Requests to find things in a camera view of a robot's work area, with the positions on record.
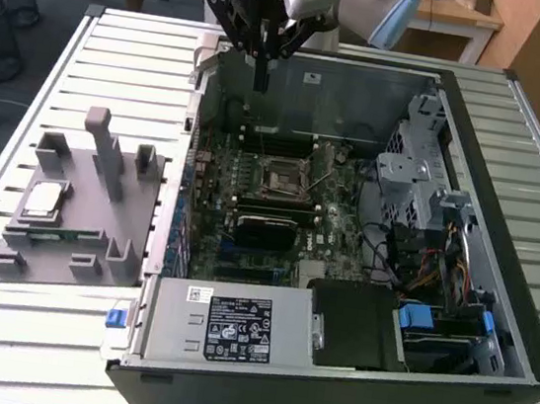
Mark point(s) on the black graphics card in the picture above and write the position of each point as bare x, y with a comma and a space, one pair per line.
266, 234

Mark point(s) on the CPU socket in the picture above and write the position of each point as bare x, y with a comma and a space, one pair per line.
281, 173

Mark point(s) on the CPU with silver top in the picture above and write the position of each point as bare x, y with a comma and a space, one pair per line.
44, 197

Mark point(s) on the black expansion slot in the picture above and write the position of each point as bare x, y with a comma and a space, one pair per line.
241, 272

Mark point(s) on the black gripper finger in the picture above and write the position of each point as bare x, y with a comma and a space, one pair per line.
297, 36
224, 2

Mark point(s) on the small white sticker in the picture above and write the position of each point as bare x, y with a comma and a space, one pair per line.
312, 78

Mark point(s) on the silver chipset heatsink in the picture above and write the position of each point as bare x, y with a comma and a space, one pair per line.
313, 270

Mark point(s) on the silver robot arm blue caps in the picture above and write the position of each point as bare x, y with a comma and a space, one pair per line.
398, 20

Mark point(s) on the blue plastic clip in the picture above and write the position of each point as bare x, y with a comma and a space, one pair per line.
486, 325

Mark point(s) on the silver drive cage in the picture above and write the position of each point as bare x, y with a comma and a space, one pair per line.
403, 172

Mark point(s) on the green motherboard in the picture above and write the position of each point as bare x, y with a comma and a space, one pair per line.
337, 221

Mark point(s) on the black plastic shroud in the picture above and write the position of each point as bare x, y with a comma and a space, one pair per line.
353, 322

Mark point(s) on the grey parts rack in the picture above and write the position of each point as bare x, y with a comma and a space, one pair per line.
86, 232

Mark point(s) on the blue disk carrier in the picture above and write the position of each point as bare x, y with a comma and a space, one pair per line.
416, 323

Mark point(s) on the silver power supply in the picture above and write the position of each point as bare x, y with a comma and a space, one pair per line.
175, 319

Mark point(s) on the blue case latch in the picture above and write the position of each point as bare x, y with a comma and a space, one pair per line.
115, 318

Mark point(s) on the green RAM stick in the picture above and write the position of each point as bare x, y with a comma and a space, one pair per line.
69, 236

